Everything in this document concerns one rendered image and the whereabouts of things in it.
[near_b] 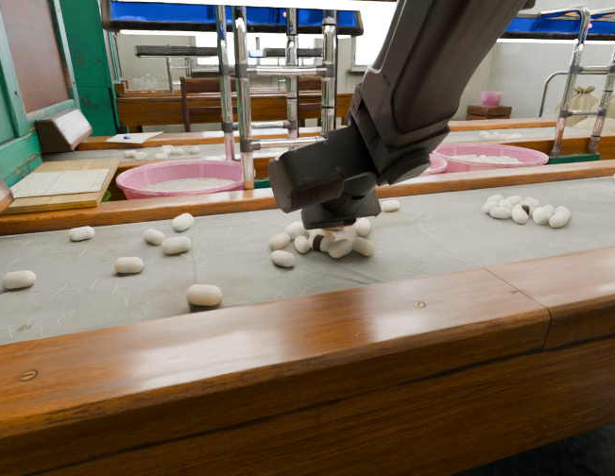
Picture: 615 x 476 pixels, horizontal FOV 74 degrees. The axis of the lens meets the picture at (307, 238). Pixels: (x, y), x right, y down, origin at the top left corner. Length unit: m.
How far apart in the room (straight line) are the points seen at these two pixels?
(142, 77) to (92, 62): 2.38
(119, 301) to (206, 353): 0.17
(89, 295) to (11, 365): 0.14
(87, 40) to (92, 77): 0.22
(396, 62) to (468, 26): 0.06
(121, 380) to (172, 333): 0.06
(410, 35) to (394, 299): 0.23
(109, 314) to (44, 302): 0.08
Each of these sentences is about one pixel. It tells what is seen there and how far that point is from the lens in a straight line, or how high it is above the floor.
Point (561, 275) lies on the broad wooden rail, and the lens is 0.51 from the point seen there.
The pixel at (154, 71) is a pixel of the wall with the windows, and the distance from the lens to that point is 5.53.
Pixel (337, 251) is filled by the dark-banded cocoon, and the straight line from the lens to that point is 0.51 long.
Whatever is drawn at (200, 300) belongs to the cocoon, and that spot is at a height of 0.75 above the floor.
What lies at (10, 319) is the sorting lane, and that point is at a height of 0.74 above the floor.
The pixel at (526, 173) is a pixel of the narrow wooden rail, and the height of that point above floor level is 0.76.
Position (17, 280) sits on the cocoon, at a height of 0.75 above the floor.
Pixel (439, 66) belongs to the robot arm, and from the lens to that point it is 0.27.
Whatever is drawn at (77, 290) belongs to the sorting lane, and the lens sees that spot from 0.52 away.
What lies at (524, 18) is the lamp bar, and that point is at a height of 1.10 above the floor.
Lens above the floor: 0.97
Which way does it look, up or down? 23 degrees down
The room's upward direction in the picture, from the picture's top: straight up
